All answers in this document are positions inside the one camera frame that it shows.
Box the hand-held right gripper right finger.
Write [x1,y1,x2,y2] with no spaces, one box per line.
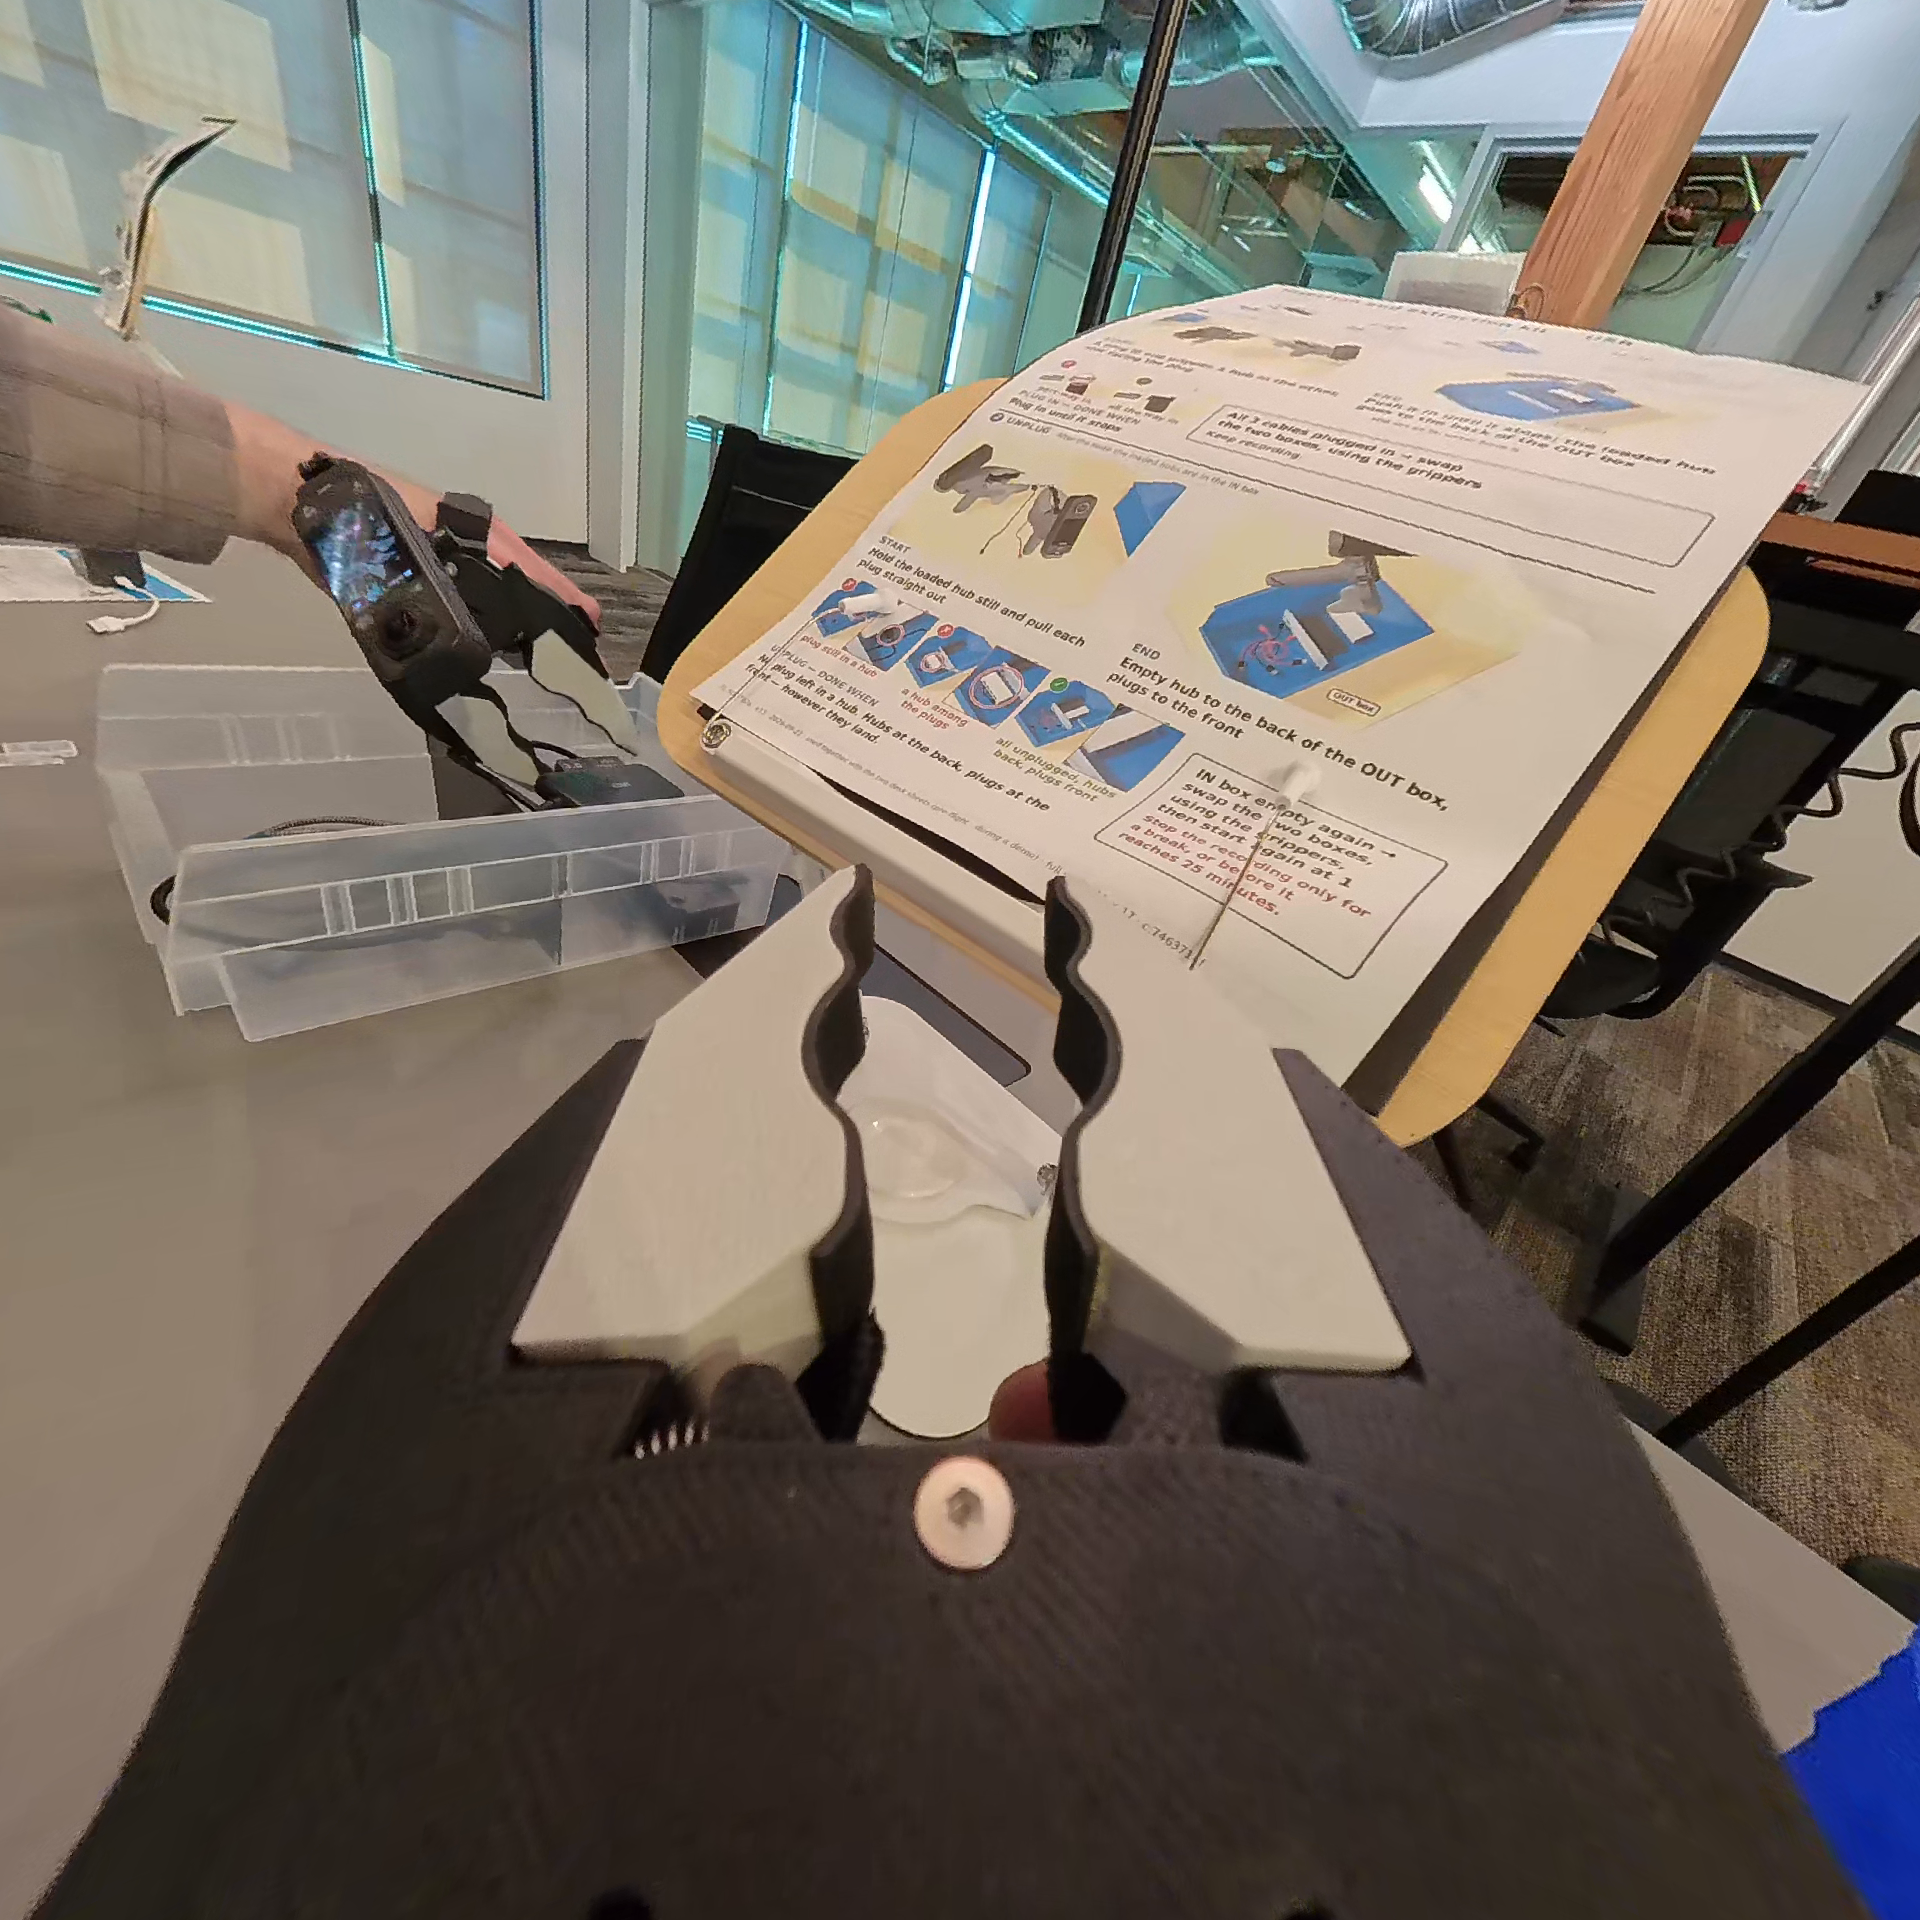
[1041,874,1416,1443]

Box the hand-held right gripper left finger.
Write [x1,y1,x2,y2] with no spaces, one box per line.
[510,864,879,1443]

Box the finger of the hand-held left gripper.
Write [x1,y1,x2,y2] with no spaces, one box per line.
[408,686,568,816]
[531,623,643,757]

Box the clear plastic bin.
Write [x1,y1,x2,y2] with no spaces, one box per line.
[92,660,798,1044]

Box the blue plastic bin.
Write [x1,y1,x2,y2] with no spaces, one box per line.
[1775,1627,1920,1920]

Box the person's left hand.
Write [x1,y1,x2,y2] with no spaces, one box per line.
[232,403,606,636]

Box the black office chair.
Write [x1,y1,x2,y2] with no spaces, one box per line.
[1551,645,1817,1027]
[636,422,858,689]

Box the blue white paper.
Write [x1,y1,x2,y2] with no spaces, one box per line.
[0,541,215,607]

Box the instruction sheet on stand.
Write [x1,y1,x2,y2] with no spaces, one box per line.
[660,374,1772,1150]

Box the black pole stand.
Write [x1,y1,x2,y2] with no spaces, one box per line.
[1082,0,1175,328]

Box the wooden top desk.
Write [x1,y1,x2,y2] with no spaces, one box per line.
[1574,510,1920,1443]

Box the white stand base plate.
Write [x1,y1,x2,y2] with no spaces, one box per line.
[702,727,1202,1446]

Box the silver round duct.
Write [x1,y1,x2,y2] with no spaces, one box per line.
[1334,0,1596,81]

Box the wooden post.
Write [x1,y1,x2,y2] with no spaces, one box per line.
[1517,0,1772,336]

